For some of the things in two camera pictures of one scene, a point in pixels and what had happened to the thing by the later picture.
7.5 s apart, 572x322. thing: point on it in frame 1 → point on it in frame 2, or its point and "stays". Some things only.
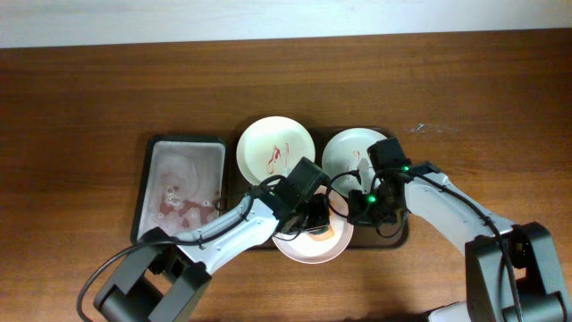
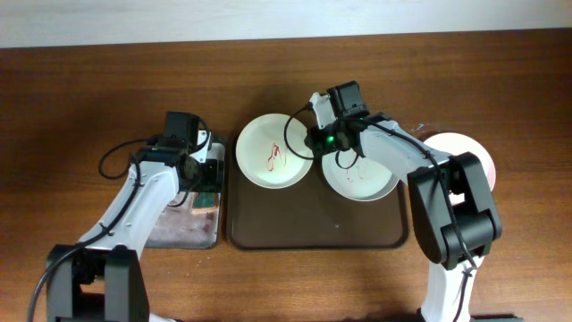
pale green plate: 346,162 stays
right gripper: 357,212 → 317,145
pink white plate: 301,248 → 456,143
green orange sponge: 323,233 → 204,199
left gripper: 322,216 → 214,181
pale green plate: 272,147 stays
